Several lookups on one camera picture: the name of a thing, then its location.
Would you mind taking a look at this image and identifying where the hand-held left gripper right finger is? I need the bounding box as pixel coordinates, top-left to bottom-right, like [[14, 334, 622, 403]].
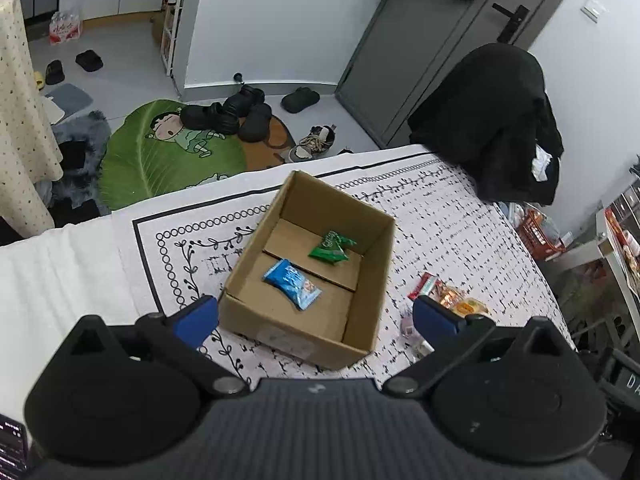
[[382, 295, 576, 401]]

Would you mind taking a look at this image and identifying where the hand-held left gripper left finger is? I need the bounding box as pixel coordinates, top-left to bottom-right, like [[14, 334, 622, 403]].
[[62, 296, 251, 400]]

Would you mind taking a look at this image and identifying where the purple snack packet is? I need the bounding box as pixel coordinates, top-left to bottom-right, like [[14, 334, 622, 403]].
[[400, 310, 436, 356]]

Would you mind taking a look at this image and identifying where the brown cardboard box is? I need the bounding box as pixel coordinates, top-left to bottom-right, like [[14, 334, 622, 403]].
[[218, 170, 397, 372]]

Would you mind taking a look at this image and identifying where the orange snack packet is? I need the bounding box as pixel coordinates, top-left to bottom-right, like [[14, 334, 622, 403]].
[[432, 280, 469, 311]]

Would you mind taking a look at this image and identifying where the red and white snack packet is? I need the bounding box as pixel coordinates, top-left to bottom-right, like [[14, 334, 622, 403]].
[[408, 272, 439, 302]]

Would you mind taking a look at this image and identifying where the white black-patterned tablecloth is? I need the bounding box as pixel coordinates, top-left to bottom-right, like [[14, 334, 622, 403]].
[[112, 144, 577, 401]]

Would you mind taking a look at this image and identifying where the blue snack packet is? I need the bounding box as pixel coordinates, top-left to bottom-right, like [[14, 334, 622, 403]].
[[263, 258, 322, 312]]

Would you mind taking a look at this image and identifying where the side shelf with goods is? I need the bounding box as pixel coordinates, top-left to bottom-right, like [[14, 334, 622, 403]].
[[595, 180, 640, 333]]

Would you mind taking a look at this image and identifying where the green snack packet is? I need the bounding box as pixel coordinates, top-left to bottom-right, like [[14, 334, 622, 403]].
[[308, 230, 357, 265]]

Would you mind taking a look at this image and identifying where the red plastic basket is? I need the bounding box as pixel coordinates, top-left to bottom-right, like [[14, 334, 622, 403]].
[[516, 208, 567, 262]]

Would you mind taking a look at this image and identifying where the plain white table cover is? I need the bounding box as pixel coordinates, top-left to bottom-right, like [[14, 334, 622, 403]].
[[0, 210, 168, 423]]

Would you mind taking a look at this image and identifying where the green leaf cartoon rug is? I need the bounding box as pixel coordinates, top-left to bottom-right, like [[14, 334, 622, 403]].
[[97, 99, 296, 211]]

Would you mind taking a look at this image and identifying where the white crumpled cloth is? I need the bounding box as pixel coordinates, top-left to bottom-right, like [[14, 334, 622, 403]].
[[531, 145, 554, 182]]

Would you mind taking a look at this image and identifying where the black clog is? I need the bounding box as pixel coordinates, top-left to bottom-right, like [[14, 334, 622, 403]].
[[215, 110, 242, 136], [237, 104, 273, 142], [180, 102, 223, 131], [222, 85, 266, 114]]

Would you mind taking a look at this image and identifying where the grey and beige sneaker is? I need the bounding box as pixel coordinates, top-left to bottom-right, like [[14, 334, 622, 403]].
[[306, 125, 337, 153], [288, 137, 326, 162]]

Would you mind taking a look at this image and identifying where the black coat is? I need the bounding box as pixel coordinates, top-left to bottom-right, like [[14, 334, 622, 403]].
[[407, 43, 565, 206]]

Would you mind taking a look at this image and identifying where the grey fluffy rug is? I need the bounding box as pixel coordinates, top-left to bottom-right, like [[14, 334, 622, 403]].
[[50, 110, 112, 216]]

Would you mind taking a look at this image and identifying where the blue-grey floor mat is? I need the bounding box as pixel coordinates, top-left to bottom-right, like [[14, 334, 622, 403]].
[[45, 83, 95, 123]]

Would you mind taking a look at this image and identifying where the cream dotted cloth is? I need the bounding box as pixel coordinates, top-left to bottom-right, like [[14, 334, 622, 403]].
[[0, 0, 65, 239]]

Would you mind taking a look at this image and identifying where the grey door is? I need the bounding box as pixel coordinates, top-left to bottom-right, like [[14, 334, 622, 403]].
[[335, 0, 539, 150]]

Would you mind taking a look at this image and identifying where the white storage rack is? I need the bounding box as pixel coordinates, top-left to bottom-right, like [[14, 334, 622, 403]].
[[160, 0, 194, 79]]

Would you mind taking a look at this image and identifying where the pack of water bottles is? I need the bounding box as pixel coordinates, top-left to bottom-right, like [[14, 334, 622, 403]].
[[48, 7, 84, 46]]

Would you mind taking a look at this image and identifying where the black door handle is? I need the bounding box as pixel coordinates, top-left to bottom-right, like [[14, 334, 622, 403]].
[[492, 3, 530, 44]]

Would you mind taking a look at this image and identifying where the white light switch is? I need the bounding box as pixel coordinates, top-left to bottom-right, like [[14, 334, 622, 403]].
[[581, 0, 607, 24]]

